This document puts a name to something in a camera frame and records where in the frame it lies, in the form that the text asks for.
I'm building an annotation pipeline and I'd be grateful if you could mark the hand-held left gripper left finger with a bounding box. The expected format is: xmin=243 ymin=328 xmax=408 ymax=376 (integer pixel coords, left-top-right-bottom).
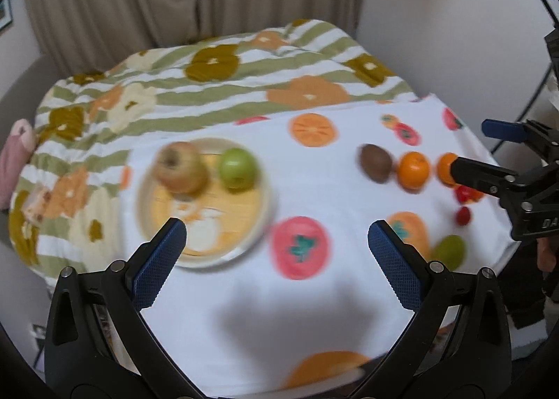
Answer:
xmin=44 ymin=218 xmax=206 ymax=399

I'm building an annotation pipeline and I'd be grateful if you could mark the black metal stand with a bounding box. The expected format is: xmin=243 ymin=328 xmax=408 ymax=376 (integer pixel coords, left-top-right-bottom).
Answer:
xmin=493 ymin=0 xmax=559 ymax=151

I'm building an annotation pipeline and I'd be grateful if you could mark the red round fruit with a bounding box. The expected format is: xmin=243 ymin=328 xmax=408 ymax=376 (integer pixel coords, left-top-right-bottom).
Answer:
xmin=456 ymin=185 xmax=483 ymax=203

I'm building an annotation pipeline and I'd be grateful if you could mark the brownish red apple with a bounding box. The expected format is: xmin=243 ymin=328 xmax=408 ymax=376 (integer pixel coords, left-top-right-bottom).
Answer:
xmin=154 ymin=141 xmax=209 ymax=195

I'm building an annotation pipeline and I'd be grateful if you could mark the orange mandarin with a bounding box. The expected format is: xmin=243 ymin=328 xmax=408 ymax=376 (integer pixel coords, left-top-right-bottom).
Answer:
xmin=397 ymin=151 xmax=431 ymax=190
xmin=437 ymin=152 xmax=459 ymax=187

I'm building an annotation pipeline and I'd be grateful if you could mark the green lime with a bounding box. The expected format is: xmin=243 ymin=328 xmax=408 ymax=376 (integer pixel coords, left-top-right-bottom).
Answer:
xmin=432 ymin=235 xmax=467 ymax=271

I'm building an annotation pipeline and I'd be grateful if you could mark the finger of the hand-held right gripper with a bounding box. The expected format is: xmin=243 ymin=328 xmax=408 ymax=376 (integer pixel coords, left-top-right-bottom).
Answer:
xmin=481 ymin=119 xmax=559 ymax=164
xmin=450 ymin=157 xmax=520 ymax=201

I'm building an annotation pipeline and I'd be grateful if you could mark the brown kiwi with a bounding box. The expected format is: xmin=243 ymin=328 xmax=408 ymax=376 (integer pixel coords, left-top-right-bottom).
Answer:
xmin=359 ymin=143 xmax=393 ymax=184

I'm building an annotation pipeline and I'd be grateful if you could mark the white fruit print cloth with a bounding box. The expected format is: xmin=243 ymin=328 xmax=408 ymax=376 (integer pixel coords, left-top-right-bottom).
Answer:
xmin=116 ymin=94 xmax=520 ymax=397

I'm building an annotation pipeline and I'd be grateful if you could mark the pink plush toy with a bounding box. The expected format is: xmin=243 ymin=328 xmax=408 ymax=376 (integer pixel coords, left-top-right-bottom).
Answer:
xmin=0 ymin=119 xmax=38 ymax=210

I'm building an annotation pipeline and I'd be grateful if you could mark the green apple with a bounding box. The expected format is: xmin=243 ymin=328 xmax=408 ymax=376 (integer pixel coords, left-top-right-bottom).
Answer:
xmin=218 ymin=148 xmax=258 ymax=190

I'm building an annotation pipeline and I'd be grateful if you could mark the green striped floral blanket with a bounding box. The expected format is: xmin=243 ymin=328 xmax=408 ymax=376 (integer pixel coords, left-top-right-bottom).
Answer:
xmin=9 ymin=19 xmax=420 ymax=282

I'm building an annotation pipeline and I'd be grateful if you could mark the cream round plate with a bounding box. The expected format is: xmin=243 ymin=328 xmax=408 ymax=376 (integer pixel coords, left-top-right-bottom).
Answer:
xmin=137 ymin=137 xmax=274 ymax=269

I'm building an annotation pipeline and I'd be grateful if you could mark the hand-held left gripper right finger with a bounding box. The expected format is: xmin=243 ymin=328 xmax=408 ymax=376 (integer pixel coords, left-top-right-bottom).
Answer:
xmin=349 ymin=220 xmax=513 ymax=399

